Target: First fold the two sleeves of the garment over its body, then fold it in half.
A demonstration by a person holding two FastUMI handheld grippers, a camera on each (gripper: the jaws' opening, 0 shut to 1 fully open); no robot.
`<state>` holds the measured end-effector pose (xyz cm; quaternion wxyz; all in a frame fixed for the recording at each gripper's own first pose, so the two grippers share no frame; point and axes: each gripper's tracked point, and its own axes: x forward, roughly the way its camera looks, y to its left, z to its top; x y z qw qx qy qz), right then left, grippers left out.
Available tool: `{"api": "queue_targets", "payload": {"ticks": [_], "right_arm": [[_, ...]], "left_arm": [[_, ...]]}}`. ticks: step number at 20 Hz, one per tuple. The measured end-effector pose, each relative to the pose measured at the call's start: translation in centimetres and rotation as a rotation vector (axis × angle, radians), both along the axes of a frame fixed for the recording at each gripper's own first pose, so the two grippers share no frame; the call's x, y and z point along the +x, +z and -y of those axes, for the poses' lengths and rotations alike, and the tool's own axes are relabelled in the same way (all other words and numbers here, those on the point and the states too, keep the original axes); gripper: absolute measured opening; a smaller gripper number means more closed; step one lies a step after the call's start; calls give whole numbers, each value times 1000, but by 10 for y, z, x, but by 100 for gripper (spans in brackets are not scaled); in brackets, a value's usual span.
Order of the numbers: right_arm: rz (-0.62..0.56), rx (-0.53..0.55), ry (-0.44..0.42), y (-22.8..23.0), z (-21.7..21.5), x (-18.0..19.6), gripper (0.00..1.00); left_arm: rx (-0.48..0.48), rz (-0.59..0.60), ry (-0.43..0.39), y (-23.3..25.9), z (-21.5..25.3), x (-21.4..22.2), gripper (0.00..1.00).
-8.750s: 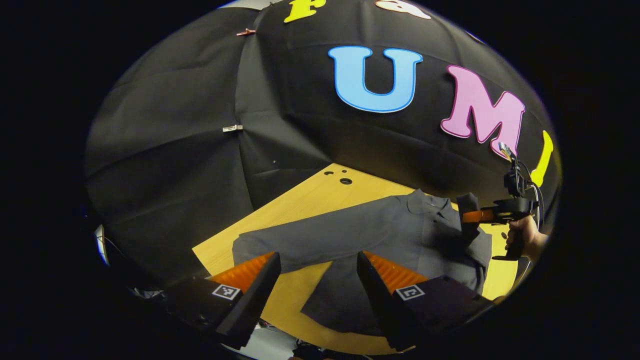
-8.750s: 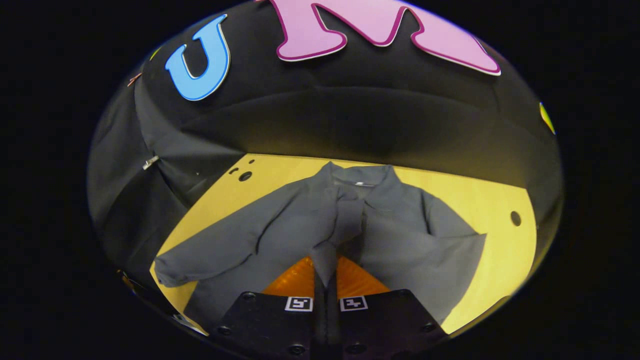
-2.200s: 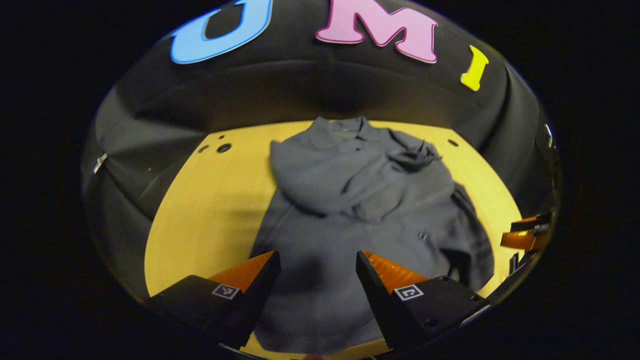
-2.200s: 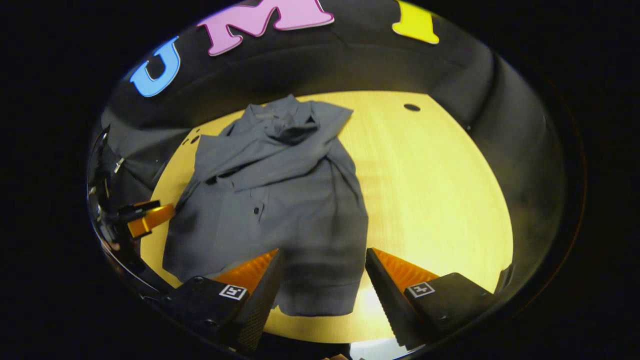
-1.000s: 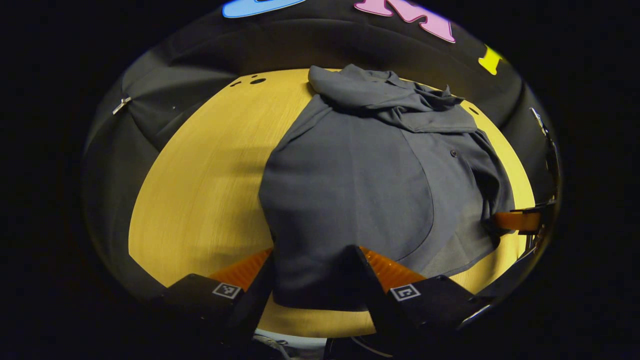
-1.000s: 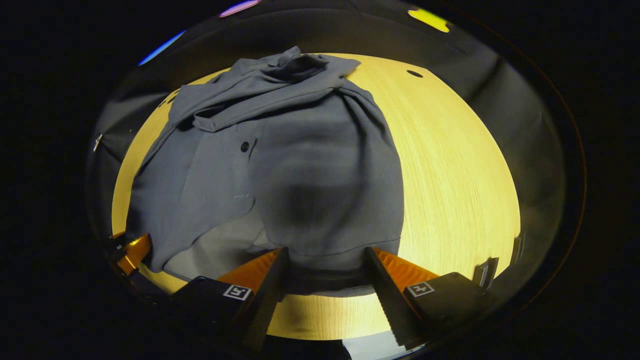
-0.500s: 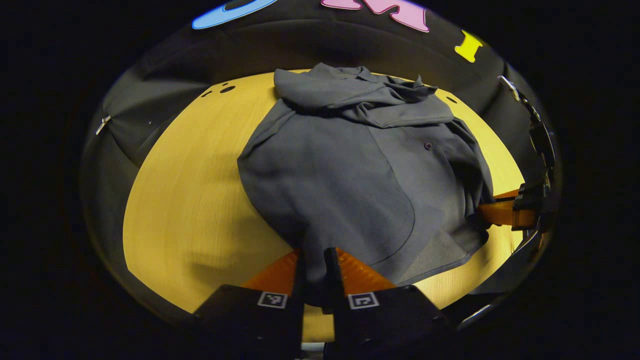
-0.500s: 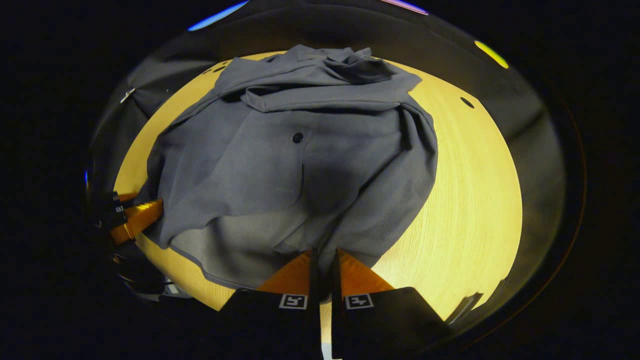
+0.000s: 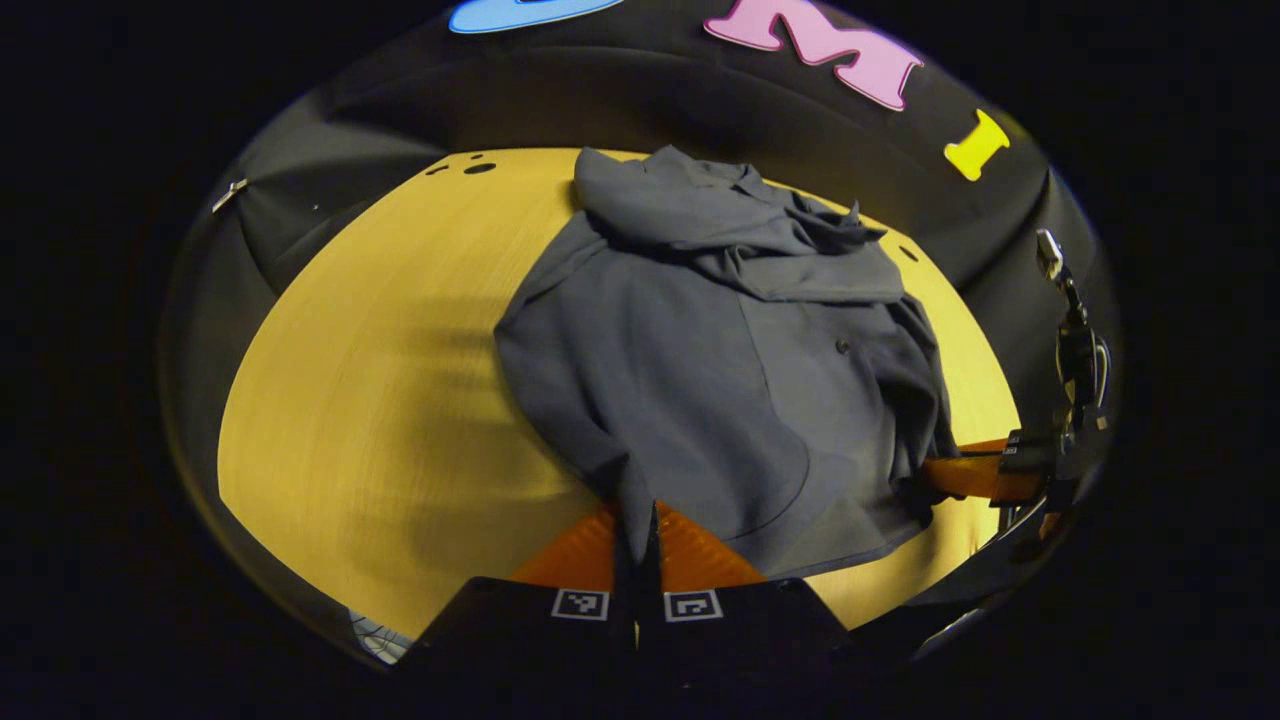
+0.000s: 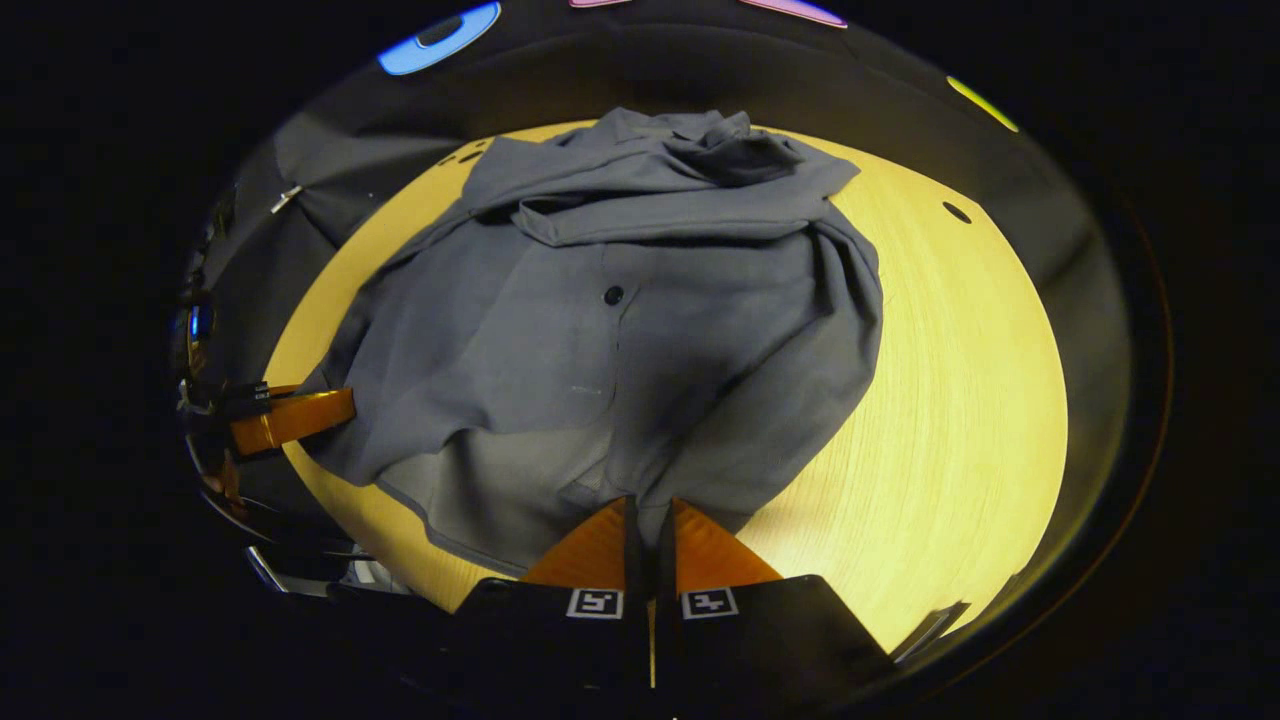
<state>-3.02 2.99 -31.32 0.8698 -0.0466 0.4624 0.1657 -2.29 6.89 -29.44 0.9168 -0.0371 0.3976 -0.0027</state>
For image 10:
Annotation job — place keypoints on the grey short-sleeved shirt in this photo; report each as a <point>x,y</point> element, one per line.
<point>600,350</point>

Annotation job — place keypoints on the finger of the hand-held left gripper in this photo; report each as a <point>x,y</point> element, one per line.
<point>300,415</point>

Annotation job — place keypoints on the small metal clip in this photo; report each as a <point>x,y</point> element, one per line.
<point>285,198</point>

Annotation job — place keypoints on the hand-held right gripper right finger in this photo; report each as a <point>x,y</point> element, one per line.
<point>770,630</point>

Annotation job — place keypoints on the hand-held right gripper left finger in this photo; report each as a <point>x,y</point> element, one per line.
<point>545,640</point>

